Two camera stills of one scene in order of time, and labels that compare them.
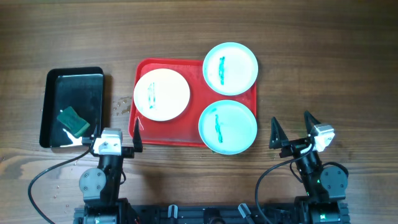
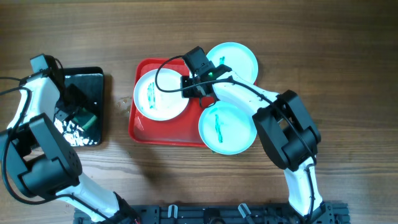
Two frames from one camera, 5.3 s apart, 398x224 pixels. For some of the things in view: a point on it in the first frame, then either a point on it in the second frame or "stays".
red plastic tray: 183,130 stays
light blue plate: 230,68 stays
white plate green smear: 161,94 stays
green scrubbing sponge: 76,125 → 85,118
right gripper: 291,147 → 188,94
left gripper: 129,152 → 81,101
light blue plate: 228,127 stays
